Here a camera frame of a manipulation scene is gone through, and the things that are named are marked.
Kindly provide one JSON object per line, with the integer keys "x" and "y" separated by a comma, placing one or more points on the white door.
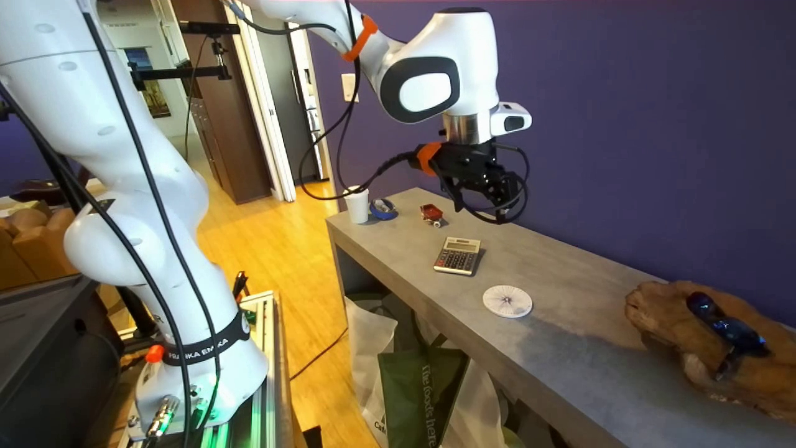
{"x": 267, "y": 124}

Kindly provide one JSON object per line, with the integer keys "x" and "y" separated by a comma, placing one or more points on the calculator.
{"x": 458, "y": 255}

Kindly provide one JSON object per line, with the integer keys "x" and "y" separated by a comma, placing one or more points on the white circular object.
{"x": 507, "y": 301}

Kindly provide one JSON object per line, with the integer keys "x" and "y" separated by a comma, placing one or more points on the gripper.
{"x": 465, "y": 163}

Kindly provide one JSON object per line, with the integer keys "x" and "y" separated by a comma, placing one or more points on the white paper cup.
{"x": 357, "y": 205}

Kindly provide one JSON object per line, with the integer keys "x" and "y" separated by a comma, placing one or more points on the blue tape roll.
{"x": 383, "y": 211}

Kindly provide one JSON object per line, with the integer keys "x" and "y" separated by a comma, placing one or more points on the white switch plate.
{"x": 349, "y": 87}

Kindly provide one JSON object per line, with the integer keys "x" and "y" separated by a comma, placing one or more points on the blue glass figure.
{"x": 727, "y": 326}

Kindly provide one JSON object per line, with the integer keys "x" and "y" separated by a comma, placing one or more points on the stainless steel refrigerator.
{"x": 308, "y": 112}

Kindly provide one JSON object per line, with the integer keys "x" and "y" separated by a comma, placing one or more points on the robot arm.
{"x": 93, "y": 93}

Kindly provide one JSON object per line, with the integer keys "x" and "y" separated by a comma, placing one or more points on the red toy car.
{"x": 431, "y": 213}

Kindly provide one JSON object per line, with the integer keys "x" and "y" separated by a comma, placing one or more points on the green shopping bag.
{"x": 416, "y": 392}

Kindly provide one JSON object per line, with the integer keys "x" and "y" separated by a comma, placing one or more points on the framed picture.
{"x": 149, "y": 87}

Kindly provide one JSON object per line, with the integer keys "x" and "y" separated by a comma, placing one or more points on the camera on mount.
{"x": 208, "y": 28}

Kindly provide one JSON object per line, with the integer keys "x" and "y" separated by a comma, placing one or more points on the white shopping bag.
{"x": 367, "y": 348}
{"x": 476, "y": 410}

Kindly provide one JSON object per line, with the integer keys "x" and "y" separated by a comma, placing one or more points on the black clamp with orange tip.
{"x": 240, "y": 284}

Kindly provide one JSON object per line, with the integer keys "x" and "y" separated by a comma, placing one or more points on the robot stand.
{"x": 264, "y": 373}

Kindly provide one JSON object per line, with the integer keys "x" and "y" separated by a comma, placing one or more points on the brown wooden cabinet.
{"x": 230, "y": 124}

